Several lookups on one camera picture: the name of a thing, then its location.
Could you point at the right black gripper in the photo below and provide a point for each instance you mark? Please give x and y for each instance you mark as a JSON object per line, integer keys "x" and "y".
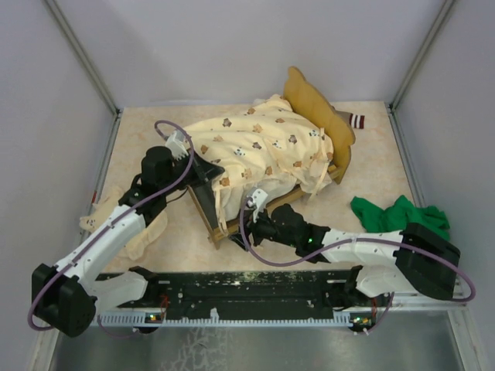
{"x": 254, "y": 227}

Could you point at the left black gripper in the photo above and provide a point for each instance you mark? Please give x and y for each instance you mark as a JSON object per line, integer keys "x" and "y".
{"x": 203, "y": 170}

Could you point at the cream animal print cushion cover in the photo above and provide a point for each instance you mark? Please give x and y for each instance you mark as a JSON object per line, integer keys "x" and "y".
{"x": 269, "y": 146}

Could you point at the wooden pet bed frame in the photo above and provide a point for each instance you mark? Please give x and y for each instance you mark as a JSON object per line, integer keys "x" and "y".
{"x": 308, "y": 102}

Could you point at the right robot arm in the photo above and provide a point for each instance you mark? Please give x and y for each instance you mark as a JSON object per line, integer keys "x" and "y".
{"x": 414, "y": 260}

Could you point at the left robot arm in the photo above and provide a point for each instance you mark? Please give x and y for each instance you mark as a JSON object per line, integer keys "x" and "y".
{"x": 68, "y": 296}

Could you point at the small cream animal pillow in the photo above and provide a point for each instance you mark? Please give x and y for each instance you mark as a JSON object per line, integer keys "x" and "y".
{"x": 131, "y": 231}

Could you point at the brown striped sock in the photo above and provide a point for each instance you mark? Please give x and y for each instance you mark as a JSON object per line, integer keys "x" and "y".
{"x": 356, "y": 121}

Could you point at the green cloth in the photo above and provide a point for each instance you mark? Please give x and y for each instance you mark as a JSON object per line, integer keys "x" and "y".
{"x": 396, "y": 217}

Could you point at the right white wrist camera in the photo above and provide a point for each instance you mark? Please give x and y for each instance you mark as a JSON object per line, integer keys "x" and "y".
{"x": 256, "y": 202}

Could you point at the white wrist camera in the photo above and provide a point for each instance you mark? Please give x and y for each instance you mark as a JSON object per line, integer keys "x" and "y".
{"x": 256, "y": 202}
{"x": 176, "y": 143}

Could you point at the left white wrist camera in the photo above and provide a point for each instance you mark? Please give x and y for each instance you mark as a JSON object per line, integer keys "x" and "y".
{"x": 176, "y": 143}

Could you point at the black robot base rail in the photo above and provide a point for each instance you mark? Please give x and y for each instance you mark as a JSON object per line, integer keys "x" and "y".
{"x": 262, "y": 299}

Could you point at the left aluminium frame post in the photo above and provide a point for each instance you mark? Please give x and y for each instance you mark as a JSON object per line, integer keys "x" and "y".
{"x": 81, "y": 55}

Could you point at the aluminium frame post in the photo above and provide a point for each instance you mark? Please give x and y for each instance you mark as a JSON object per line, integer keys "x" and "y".
{"x": 81, "y": 55}
{"x": 424, "y": 49}

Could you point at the right aluminium frame post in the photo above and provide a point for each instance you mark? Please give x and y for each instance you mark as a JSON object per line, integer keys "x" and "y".
{"x": 424, "y": 49}

